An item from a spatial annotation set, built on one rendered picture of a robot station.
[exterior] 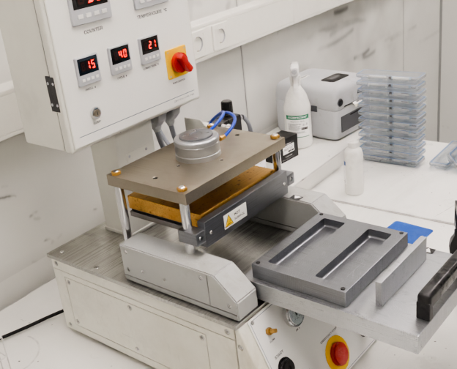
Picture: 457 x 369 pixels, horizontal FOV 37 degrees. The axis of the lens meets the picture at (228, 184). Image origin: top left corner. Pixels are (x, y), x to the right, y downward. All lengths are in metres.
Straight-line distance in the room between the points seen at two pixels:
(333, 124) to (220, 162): 0.96
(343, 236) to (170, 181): 0.29
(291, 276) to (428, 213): 0.77
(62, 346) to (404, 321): 0.70
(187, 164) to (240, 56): 0.97
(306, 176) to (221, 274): 0.85
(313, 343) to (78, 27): 0.64
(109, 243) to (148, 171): 0.24
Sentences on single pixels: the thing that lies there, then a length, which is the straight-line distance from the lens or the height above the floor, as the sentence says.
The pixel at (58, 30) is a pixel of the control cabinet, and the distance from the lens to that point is 1.11.
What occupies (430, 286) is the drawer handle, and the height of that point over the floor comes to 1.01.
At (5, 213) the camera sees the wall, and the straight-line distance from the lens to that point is 1.52.
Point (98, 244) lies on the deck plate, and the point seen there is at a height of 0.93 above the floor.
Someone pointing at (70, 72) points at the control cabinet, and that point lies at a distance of 1.13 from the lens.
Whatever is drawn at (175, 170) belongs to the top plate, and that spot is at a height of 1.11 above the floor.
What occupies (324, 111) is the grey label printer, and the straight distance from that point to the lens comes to 2.06.
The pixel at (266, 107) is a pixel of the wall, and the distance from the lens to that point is 2.21.
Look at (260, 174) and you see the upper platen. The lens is 1.20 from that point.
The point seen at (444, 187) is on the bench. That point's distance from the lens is 1.87.
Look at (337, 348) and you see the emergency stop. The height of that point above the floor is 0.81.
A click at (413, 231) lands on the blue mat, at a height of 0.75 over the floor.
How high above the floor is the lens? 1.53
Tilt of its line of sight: 23 degrees down
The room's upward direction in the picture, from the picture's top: 6 degrees counter-clockwise
